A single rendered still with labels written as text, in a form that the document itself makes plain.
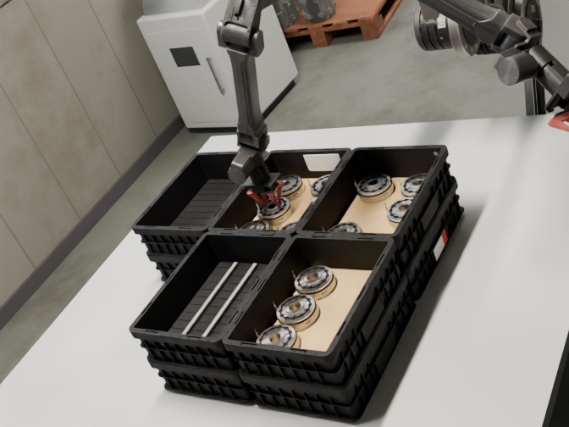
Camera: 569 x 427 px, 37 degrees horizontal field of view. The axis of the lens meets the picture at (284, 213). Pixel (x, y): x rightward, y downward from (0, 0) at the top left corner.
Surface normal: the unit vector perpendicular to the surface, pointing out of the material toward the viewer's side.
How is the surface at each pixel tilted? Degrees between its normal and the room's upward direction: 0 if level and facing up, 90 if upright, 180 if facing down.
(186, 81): 90
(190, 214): 0
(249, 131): 100
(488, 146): 0
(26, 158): 90
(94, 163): 90
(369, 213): 0
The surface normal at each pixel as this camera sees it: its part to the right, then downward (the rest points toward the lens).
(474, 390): -0.34, -0.78
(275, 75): 0.81, 0.04
